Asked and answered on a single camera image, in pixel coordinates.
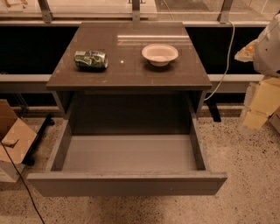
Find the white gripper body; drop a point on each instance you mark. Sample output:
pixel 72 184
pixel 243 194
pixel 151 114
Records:
pixel 268 53

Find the white paper bowl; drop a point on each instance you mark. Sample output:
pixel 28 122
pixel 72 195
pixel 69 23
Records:
pixel 160 55

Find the black table leg foot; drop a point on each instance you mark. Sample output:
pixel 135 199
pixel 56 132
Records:
pixel 211 102

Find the open grey top drawer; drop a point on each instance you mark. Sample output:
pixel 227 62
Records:
pixel 124 149

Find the black stand foot left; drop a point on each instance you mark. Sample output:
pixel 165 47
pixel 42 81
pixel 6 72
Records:
pixel 28 158

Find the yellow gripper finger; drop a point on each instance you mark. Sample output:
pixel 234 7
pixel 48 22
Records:
pixel 246 54
pixel 261 101

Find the grey cabinet with top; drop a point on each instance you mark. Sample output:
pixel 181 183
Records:
pixel 129 76

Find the cardboard box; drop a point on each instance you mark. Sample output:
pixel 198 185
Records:
pixel 17 138

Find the crushed green soda can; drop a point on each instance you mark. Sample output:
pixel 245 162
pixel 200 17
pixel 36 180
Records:
pixel 91 59

